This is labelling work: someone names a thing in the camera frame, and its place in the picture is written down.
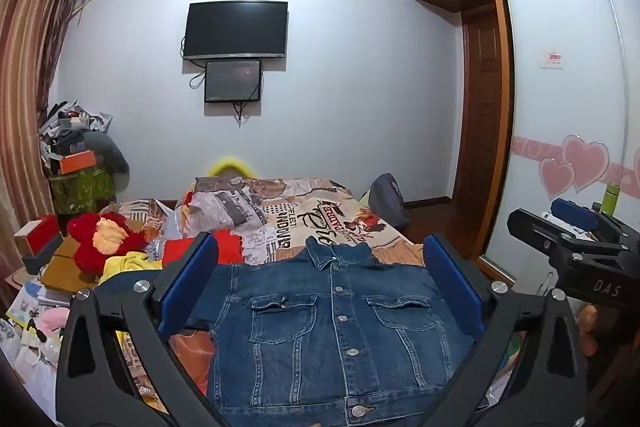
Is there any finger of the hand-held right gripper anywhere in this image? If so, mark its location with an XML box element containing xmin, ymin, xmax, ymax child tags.
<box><xmin>507</xmin><ymin>208</ymin><xmax>632</xmax><ymax>260</ymax></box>
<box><xmin>550</xmin><ymin>198</ymin><xmax>640</xmax><ymax>249</ymax></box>

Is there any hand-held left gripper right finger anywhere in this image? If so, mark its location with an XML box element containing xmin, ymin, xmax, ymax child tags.
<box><xmin>422</xmin><ymin>232</ymin><xmax>588</xmax><ymax>427</ymax></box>

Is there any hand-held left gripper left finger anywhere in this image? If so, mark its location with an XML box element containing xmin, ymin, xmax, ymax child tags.
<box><xmin>54</xmin><ymin>231</ymin><xmax>236</xmax><ymax>427</ymax></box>

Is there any blue denim jacket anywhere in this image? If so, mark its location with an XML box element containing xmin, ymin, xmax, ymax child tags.
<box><xmin>187</xmin><ymin>237</ymin><xmax>493</xmax><ymax>427</ymax></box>

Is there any person's right hand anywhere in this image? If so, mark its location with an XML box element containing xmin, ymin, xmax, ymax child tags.
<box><xmin>580</xmin><ymin>303</ymin><xmax>599</xmax><ymax>356</ymax></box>

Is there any green bottle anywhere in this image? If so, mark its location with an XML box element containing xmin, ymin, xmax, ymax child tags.
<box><xmin>601</xmin><ymin>184</ymin><xmax>621</xmax><ymax>215</ymax></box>

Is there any red cloth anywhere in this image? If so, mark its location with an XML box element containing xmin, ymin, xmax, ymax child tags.
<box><xmin>162</xmin><ymin>229</ymin><xmax>246</xmax><ymax>268</ymax></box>

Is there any yellow cloth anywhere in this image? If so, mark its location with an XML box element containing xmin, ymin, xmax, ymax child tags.
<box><xmin>97</xmin><ymin>251</ymin><xmax>163</xmax><ymax>288</ymax></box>

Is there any orange cloth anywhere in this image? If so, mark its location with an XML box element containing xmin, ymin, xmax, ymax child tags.
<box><xmin>170</xmin><ymin>332</ymin><xmax>218</xmax><ymax>398</ymax></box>

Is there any white heart-print wardrobe door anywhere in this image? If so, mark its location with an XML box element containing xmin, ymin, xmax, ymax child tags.
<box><xmin>480</xmin><ymin>0</ymin><xmax>640</xmax><ymax>288</ymax></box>

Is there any grey backpack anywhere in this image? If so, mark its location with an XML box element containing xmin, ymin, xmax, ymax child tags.
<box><xmin>367</xmin><ymin>173</ymin><xmax>411</xmax><ymax>230</ymax></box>

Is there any red plush toy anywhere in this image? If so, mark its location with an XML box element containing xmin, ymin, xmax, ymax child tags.
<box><xmin>67</xmin><ymin>212</ymin><xmax>151</xmax><ymax>275</ymax></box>

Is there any yellow chair back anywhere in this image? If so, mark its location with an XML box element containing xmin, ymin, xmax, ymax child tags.
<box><xmin>207</xmin><ymin>155</ymin><xmax>258</xmax><ymax>180</ymax></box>

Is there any printed bedspread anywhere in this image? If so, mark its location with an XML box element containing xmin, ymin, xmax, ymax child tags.
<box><xmin>97</xmin><ymin>174</ymin><xmax>436</xmax><ymax>413</ymax></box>

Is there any brown cardboard box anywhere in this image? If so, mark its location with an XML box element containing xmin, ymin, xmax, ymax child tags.
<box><xmin>40</xmin><ymin>234</ymin><xmax>101</xmax><ymax>293</ymax></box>

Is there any pink plush toy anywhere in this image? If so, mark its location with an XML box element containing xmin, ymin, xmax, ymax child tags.
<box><xmin>35</xmin><ymin>307</ymin><xmax>71</xmax><ymax>334</ymax></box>

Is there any red box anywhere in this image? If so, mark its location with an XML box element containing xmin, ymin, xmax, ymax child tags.
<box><xmin>14</xmin><ymin>214</ymin><xmax>63</xmax><ymax>258</ymax></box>

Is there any orange box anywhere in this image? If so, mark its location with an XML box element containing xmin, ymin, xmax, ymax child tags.
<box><xmin>59</xmin><ymin>150</ymin><xmax>97</xmax><ymax>174</ymax></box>

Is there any pile of clutter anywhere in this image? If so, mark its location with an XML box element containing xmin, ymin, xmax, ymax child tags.
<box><xmin>40</xmin><ymin>99</ymin><xmax>113</xmax><ymax>158</ymax></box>

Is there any small black monitor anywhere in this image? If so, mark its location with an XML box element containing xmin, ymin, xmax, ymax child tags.
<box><xmin>204</xmin><ymin>60</ymin><xmax>263</xmax><ymax>104</ymax></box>

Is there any striped brown curtain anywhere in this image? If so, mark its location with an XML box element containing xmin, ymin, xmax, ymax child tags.
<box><xmin>0</xmin><ymin>0</ymin><xmax>91</xmax><ymax>258</ymax></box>

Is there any black wall television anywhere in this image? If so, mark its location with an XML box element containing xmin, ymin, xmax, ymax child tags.
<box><xmin>182</xmin><ymin>0</ymin><xmax>289</xmax><ymax>60</ymax></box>

